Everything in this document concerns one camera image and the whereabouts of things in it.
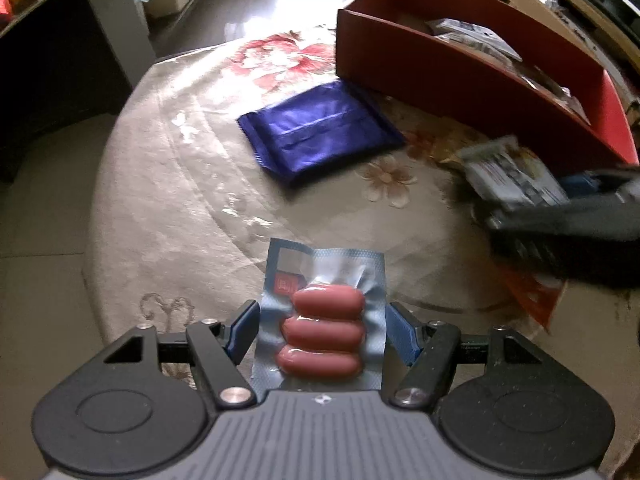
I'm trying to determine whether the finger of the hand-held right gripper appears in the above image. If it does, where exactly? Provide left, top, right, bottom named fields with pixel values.
left=486, top=190, right=640, bottom=242
left=559, top=167, right=640, bottom=203

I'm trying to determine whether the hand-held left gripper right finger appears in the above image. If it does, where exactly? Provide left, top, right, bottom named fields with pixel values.
left=384, top=301, right=543, bottom=409

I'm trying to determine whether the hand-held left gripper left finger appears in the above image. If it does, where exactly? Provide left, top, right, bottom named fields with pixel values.
left=102, top=299, right=260, bottom=408

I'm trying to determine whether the red white snack packet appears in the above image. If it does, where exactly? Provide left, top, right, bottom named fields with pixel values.
left=504, top=264, right=569, bottom=334

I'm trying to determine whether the black white printed packet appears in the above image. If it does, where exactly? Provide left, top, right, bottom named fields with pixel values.
left=457, top=136, right=572, bottom=212

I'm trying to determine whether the clear sausage packet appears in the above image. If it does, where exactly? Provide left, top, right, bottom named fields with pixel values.
left=250, top=238, right=387, bottom=393

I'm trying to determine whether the red cardboard box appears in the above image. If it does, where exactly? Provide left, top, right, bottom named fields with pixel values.
left=336, top=0, right=640, bottom=171

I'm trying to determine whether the blue snack packet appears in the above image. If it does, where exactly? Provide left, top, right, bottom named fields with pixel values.
left=236, top=80, right=407, bottom=187

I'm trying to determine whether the wooden television stand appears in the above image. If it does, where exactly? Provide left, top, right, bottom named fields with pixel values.
left=470, top=0, right=640, bottom=128

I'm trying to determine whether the long dark desk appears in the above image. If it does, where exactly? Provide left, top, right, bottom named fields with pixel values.
left=0, top=0, right=157, bottom=184

